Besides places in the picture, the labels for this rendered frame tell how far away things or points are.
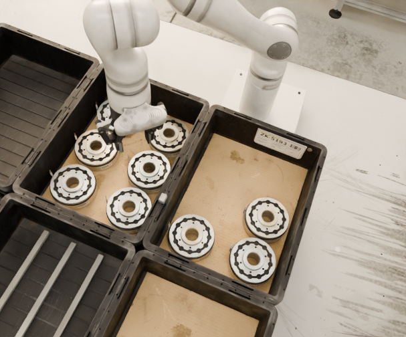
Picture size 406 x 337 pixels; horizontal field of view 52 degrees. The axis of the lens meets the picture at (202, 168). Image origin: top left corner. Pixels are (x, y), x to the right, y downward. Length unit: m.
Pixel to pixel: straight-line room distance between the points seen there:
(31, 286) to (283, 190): 0.61
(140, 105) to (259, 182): 0.44
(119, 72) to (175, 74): 0.74
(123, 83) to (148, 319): 0.49
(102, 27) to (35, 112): 0.61
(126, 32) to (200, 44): 0.90
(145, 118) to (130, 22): 0.18
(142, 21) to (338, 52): 2.13
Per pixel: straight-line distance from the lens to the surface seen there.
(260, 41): 0.98
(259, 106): 1.17
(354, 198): 1.27
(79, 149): 1.05
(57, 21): 1.59
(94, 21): 0.61
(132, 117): 0.72
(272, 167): 1.08
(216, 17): 0.94
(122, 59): 0.67
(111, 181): 1.03
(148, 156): 1.02
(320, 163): 1.01
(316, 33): 2.72
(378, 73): 2.66
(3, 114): 1.20
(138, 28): 0.61
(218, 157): 1.07
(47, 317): 0.96
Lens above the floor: 1.75
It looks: 61 degrees down
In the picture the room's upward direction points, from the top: 10 degrees clockwise
